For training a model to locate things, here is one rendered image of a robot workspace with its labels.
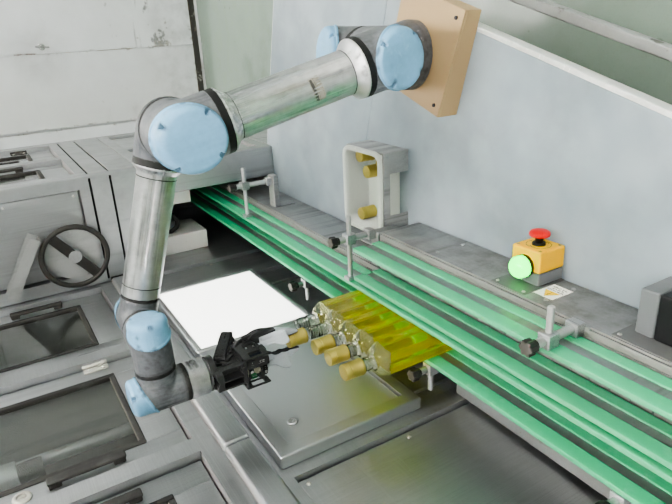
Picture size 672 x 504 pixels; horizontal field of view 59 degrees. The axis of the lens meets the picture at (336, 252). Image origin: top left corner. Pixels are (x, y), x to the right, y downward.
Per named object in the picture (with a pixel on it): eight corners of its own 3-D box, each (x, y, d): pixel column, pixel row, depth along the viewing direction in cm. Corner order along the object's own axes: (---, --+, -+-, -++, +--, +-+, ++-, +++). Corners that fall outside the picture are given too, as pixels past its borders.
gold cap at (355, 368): (368, 374, 118) (349, 381, 116) (359, 374, 121) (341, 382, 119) (362, 357, 118) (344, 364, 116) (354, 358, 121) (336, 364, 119)
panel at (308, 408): (252, 275, 202) (152, 302, 186) (251, 267, 201) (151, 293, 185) (421, 408, 130) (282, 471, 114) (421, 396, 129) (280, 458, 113)
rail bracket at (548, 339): (569, 327, 102) (514, 351, 96) (573, 289, 100) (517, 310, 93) (589, 337, 99) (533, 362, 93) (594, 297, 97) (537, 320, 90)
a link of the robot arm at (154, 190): (130, 85, 112) (100, 324, 124) (142, 90, 103) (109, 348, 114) (190, 97, 118) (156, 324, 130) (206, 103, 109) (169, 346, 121)
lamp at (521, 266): (515, 272, 118) (504, 275, 116) (516, 251, 116) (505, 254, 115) (533, 279, 114) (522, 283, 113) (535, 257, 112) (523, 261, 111)
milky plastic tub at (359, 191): (370, 216, 172) (344, 222, 168) (368, 139, 164) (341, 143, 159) (407, 232, 158) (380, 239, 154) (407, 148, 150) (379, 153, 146)
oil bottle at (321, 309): (382, 301, 153) (309, 324, 142) (382, 281, 150) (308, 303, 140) (395, 309, 148) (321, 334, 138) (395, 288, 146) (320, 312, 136)
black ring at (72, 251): (112, 274, 202) (44, 290, 192) (100, 215, 194) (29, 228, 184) (116, 279, 198) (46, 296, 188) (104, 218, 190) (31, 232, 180)
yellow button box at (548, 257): (535, 266, 123) (510, 275, 119) (538, 232, 120) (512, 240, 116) (563, 277, 117) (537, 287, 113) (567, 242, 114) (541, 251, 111)
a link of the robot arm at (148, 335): (116, 308, 113) (126, 358, 117) (128, 333, 104) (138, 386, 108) (158, 298, 116) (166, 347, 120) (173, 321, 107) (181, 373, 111)
